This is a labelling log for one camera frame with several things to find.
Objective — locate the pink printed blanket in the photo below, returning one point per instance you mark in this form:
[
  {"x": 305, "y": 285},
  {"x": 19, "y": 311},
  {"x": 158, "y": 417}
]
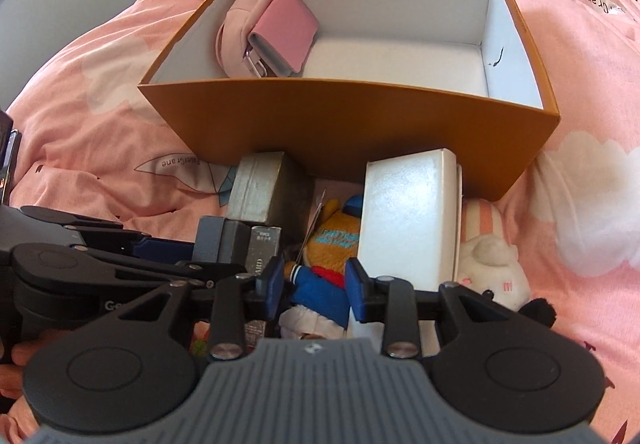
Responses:
[{"x": 100, "y": 89}]

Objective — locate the orange cardboard box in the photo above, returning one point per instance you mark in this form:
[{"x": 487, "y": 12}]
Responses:
[{"x": 350, "y": 124}]

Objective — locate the pink wallet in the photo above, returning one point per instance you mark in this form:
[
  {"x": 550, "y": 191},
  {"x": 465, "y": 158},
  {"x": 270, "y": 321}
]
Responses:
[{"x": 287, "y": 24}]

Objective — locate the dark grey box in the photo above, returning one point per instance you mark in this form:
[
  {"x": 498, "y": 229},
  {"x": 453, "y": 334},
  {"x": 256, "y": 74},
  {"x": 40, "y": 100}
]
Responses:
[{"x": 222, "y": 241}]

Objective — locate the orange bear plush toy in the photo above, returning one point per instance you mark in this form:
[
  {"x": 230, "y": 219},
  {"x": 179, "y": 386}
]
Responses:
[{"x": 332, "y": 239}]

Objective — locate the person's left hand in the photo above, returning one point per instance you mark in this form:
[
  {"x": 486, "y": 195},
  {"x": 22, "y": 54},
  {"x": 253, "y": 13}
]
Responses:
[{"x": 12, "y": 376}]

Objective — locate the small dark printed box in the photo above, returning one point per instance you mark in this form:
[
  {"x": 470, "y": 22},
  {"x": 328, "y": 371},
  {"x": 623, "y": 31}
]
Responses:
[{"x": 264, "y": 249}]

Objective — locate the white glasses case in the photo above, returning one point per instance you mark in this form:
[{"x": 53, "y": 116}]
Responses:
[{"x": 405, "y": 219}]

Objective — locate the metallic gold box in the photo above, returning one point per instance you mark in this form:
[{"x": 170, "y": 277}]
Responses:
[{"x": 262, "y": 189}]

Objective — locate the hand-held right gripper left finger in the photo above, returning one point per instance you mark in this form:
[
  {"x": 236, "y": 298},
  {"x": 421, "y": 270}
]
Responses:
[{"x": 270, "y": 291}]

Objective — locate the white plush toy striped hat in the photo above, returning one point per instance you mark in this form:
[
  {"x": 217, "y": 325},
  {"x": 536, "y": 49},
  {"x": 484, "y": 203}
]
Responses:
[{"x": 492, "y": 269}]

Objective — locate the colourful printed card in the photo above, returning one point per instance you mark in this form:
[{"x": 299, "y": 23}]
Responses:
[{"x": 200, "y": 341}]

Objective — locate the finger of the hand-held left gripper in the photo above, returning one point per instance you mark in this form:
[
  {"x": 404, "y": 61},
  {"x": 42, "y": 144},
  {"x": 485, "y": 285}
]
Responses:
[
  {"x": 165, "y": 249},
  {"x": 200, "y": 273}
]

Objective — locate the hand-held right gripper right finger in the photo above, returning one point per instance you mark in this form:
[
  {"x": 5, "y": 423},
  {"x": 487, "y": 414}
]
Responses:
[{"x": 356, "y": 291}]

